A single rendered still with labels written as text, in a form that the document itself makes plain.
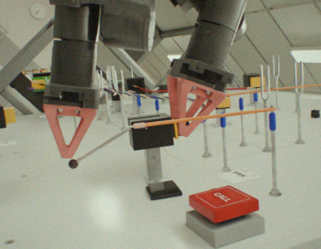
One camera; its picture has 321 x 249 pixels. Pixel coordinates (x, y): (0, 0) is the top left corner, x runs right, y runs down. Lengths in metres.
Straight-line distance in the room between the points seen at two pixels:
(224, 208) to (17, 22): 7.79
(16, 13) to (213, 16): 7.61
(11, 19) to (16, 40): 0.38
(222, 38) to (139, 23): 0.12
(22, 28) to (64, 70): 7.57
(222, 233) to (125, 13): 0.28
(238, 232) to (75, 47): 0.29
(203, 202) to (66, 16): 0.28
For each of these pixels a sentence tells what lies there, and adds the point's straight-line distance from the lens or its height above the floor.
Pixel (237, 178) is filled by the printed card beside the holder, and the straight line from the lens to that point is 0.55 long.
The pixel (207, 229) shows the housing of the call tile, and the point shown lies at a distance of 0.38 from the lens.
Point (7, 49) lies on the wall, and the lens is 8.03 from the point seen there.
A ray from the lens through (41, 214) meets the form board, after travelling 0.50.
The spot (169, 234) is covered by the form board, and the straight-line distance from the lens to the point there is 0.40.
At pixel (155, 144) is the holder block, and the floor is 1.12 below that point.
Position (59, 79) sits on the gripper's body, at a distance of 0.51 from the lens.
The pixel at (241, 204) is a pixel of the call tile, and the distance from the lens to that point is 0.38.
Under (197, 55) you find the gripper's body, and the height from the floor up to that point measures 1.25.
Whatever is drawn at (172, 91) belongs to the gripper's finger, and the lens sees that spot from 0.56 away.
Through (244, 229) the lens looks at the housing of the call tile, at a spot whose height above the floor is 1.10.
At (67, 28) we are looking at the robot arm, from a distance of 0.51.
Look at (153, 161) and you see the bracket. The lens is 0.55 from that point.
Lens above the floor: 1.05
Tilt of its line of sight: 10 degrees up
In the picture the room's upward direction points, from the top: 41 degrees clockwise
